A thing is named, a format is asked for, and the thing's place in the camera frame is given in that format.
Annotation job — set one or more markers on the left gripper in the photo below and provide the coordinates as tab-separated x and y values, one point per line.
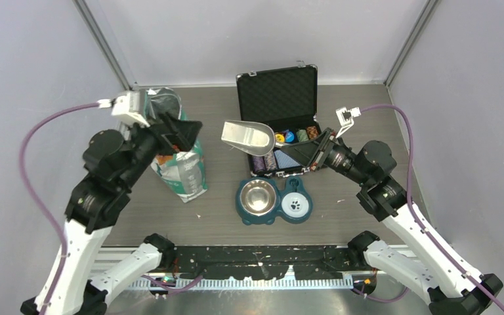
181	134

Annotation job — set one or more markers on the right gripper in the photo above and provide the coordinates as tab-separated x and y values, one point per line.
311	152

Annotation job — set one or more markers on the green pet food bag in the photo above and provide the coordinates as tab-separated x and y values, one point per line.
183	173

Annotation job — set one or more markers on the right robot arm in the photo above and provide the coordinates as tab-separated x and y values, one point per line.
445	281

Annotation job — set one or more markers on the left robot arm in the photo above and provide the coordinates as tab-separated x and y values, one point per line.
114	164

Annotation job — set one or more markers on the teal double pet bowl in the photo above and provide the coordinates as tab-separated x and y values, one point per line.
259	201

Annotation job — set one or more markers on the blue small blind button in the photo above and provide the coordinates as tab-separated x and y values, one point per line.
289	137

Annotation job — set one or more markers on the blue card deck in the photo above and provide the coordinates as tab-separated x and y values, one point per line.
284	161

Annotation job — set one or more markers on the yellow big blind button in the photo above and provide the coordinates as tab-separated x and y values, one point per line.
280	138

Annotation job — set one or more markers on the black poker chip case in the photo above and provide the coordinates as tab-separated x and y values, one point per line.
284	99

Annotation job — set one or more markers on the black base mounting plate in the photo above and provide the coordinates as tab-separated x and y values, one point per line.
309	262

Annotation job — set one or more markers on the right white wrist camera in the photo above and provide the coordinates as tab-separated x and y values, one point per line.
346	119

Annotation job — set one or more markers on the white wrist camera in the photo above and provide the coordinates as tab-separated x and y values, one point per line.
127	107
346	119

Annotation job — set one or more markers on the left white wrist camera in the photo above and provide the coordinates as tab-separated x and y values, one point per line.
127	107

